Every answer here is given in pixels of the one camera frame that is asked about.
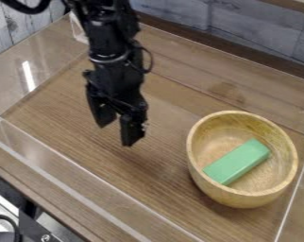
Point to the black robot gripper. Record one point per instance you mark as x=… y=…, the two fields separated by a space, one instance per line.
x=114 y=95

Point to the light wooden bowl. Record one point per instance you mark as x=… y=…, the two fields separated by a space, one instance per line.
x=218 y=133

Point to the green rectangular block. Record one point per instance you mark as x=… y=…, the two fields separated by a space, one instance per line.
x=238 y=162

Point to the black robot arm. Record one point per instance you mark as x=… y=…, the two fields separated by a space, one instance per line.
x=110 y=23

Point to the clear acrylic corner bracket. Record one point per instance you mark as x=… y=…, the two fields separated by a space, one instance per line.
x=78 y=29

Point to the clear acrylic enclosure wall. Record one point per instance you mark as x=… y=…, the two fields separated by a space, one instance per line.
x=131 y=194

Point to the black metal table bracket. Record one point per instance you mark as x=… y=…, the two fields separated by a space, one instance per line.
x=32 y=231

